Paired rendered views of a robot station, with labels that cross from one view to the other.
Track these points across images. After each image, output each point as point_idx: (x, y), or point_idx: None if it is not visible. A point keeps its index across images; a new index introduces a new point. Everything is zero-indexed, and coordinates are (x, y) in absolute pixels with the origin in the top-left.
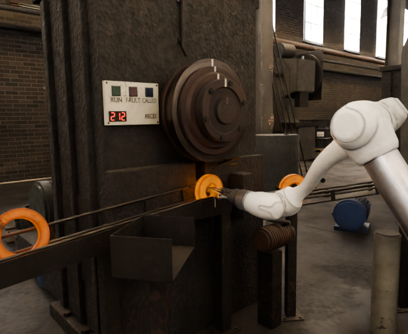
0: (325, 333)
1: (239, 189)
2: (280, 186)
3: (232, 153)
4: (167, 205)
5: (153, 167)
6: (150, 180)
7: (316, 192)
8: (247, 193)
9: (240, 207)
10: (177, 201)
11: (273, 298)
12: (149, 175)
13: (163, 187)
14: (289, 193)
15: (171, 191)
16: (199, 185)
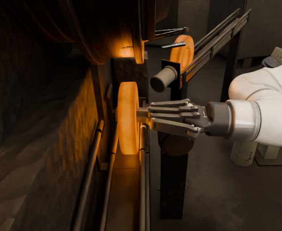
0: (216, 188)
1: (223, 104)
2: (176, 59)
3: None
4: (86, 212)
5: (44, 162)
6: (52, 211)
7: (203, 54)
8: (259, 111)
9: (242, 139)
10: (92, 180)
11: (184, 193)
12: (44, 200)
13: (74, 186)
14: None
15: (90, 176)
16: (131, 124)
